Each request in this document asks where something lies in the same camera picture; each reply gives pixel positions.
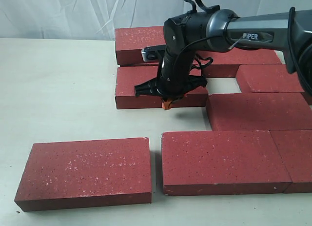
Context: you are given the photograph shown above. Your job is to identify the red brick right second row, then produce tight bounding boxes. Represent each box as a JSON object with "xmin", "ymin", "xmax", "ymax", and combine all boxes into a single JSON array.
[{"xmin": 236, "ymin": 64, "xmax": 312, "ymax": 105}]

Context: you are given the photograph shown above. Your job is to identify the red brick back row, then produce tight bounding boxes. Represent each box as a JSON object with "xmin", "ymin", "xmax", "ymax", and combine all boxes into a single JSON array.
[{"xmin": 198, "ymin": 48, "xmax": 281, "ymax": 78}]

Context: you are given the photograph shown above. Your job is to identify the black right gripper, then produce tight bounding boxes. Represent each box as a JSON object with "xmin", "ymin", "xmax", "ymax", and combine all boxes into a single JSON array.
[{"xmin": 134, "ymin": 50, "xmax": 208, "ymax": 110}]

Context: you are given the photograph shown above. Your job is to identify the red brick top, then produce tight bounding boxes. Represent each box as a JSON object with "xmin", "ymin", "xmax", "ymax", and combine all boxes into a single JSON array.
[{"xmin": 115, "ymin": 26, "xmax": 165, "ymax": 66}]

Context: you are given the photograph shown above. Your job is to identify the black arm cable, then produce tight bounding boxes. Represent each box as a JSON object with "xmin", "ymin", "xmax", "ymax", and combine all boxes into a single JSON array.
[{"xmin": 170, "ymin": 0, "xmax": 312, "ymax": 95}]

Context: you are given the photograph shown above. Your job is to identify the red brick middle row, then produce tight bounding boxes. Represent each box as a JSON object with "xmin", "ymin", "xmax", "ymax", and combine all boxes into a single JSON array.
[{"xmin": 206, "ymin": 93, "xmax": 312, "ymax": 131}]

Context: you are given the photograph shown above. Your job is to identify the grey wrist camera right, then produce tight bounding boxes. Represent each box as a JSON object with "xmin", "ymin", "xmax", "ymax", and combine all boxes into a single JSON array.
[{"xmin": 141, "ymin": 45, "xmax": 166, "ymax": 62}]

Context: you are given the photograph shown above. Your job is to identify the white backdrop curtain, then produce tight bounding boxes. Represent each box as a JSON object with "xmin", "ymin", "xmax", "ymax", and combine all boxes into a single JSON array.
[{"xmin": 0, "ymin": 0, "xmax": 312, "ymax": 40}]

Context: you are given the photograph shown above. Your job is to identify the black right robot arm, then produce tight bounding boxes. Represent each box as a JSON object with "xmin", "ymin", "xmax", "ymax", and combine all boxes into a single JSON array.
[{"xmin": 134, "ymin": 6, "xmax": 312, "ymax": 110}]

